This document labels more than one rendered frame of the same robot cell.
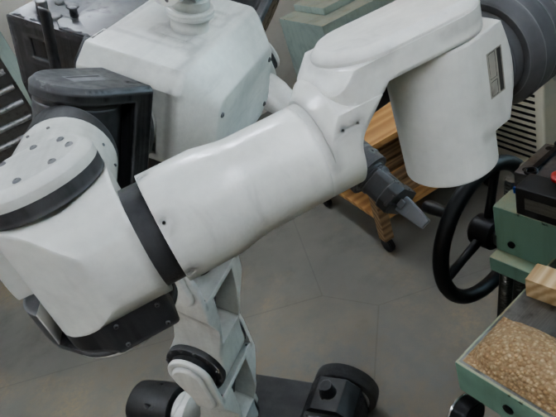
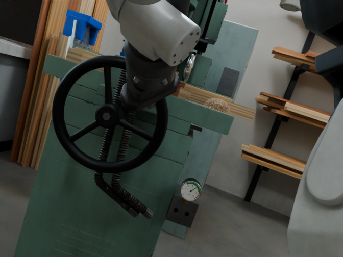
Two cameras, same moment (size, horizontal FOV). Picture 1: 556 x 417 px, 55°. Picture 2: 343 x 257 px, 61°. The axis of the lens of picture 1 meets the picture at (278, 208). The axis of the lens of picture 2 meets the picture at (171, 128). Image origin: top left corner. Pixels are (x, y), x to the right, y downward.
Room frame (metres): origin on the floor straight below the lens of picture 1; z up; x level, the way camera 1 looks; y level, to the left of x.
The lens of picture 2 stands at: (1.26, 0.13, 0.93)
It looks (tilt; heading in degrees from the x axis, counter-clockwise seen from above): 8 degrees down; 209
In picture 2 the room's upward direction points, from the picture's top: 19 degrees clockwise
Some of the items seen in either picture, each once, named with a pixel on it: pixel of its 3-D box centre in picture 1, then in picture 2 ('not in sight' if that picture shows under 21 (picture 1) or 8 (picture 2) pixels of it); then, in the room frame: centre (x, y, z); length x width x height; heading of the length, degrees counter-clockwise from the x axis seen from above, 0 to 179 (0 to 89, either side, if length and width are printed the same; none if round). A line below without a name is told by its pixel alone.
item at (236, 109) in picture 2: not in sight; (173, 88); (0.37, -0.40, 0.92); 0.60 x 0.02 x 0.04; 116
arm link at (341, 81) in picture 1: (390, 92); not in sight; (0.31, -0.10, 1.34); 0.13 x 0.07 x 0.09; 102
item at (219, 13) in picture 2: not in sight; (212, 23); (0.16, -0.45, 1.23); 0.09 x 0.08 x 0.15; 26
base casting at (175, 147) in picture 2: not in sight; (139, 120); (0.31, -0.55, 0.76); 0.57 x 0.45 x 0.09; 26
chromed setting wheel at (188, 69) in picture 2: not in sight; (189, 67); (0.24, -0.44, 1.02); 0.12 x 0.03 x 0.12; 26
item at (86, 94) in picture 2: not in sight; (134, 106); (0.47, -0.47, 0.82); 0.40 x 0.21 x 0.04; 116
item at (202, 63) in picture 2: not in sight; (197, 70); (0.18, -0.44, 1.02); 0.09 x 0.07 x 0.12; 116
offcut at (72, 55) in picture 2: not in sight; (74, 55); (0.63, -0.64, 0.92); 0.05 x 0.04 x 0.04; 52
